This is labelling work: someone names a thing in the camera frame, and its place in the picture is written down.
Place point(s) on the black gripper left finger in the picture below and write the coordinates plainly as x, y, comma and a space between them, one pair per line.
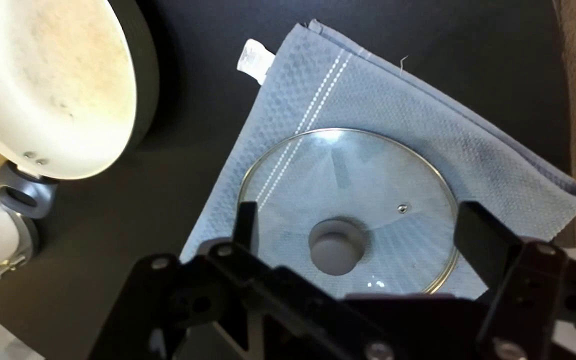
188, 307

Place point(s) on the round glass lid grey knob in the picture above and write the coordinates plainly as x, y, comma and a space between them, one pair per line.
380, 172

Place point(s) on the blue-grey dish cloth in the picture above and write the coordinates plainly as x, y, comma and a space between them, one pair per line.
400, 100

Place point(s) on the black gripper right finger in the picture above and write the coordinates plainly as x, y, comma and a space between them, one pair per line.
529, 300

